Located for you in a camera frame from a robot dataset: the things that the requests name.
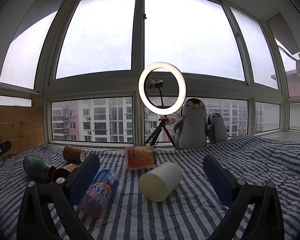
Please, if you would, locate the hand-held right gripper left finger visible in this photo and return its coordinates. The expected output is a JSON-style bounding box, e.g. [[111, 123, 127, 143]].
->
[[16, 153, 100, 240]]

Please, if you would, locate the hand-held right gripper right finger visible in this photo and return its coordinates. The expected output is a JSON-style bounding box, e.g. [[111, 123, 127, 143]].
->
[[202, 154, 287, 240]]

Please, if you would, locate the white cup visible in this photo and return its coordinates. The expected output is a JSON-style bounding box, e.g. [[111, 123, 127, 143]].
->
[[139, 162, 183, 202]]

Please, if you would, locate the brown paper cup lower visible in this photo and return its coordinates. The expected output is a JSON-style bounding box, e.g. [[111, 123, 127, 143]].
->
[[52, 164, 78, 182]]

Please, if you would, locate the brown paper cup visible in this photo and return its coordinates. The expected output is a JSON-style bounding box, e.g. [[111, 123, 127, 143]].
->
[[52, 164, 78, 182], [63, 145, 87, 162]]

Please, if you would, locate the striped bed sheet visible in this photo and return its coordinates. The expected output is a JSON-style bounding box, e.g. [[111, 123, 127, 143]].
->
[[0, 134, 300, 240]]

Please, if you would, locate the small penguin plush toy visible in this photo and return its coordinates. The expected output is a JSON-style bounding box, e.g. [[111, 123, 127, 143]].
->
[[207, 113, 229, 144]]

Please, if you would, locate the green thermos bottle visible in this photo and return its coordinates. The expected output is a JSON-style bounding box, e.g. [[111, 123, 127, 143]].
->
[[23, 155, 57, 182]]

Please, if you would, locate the large penguin plush toy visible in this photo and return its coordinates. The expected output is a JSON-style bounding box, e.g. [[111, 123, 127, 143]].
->
[[174, 98, 210, 150]]

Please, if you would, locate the orange snack packet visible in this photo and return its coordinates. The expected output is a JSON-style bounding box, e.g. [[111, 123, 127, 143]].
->
[[124, 146, 157, 171]]

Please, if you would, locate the black tripod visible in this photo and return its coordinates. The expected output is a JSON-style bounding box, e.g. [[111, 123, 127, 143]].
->
[[144, 115, 177, 147]]

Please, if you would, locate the wooden board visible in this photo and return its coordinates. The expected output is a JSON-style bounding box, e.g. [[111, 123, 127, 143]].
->
[[0, 105, 45, 155]]

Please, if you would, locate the black gooseneck phone holder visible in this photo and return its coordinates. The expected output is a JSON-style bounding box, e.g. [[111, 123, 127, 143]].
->
[[150, 78, 167, 108]]

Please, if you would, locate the black camera device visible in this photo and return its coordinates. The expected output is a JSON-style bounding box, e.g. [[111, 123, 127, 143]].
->
[[0, 140, 12, 167]]

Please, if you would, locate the ring light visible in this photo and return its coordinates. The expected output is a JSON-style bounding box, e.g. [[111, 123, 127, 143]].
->
[[138, 62, 187, 115]]

